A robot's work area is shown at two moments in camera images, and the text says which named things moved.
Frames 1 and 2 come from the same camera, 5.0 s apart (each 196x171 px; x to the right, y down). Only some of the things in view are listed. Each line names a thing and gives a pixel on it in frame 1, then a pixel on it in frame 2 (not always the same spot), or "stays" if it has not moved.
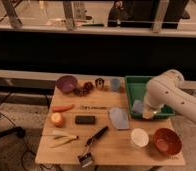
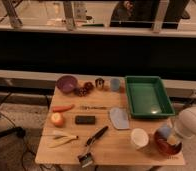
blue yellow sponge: (138, 106) -> (166, 133)
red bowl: (168, 141) stays
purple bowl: (66, 83) stays
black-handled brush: (86, 158) stays
